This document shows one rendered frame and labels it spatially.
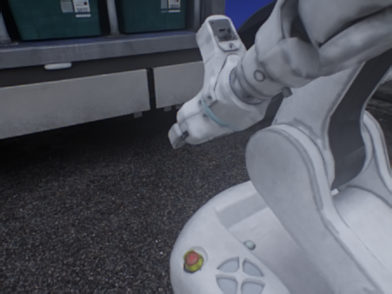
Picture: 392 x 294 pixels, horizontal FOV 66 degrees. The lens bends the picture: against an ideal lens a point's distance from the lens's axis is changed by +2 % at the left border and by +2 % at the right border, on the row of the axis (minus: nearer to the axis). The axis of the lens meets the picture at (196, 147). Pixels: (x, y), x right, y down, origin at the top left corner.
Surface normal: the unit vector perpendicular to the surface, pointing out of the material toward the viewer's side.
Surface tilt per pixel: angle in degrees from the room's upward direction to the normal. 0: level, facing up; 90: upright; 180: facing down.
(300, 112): 90
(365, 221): 23
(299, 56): 68
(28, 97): 90
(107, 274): 0
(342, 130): 75
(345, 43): 85
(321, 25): 104
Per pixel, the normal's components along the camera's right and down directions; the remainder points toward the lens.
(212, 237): -0.02, -0.88
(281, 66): -0.61, 0.68
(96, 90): 0.48, 0.40
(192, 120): -0.23, -0.02
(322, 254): -0.82, 0.26
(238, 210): 0.51, 0.04
